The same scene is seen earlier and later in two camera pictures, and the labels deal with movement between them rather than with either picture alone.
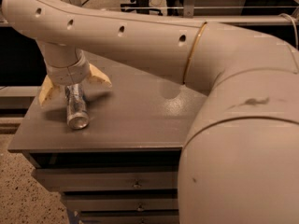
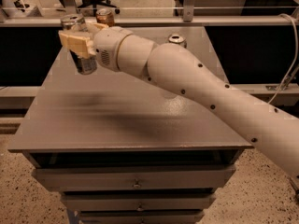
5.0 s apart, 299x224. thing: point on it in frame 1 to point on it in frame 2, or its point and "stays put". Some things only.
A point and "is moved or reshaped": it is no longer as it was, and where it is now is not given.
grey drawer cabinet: (122, 167) stays put
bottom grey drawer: (129, 216) stays put
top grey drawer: (76, 179) stays put
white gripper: (71, 76) to (105, 47)
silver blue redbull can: (78, 118) is moved or reshaped
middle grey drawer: (124, 202) stays put
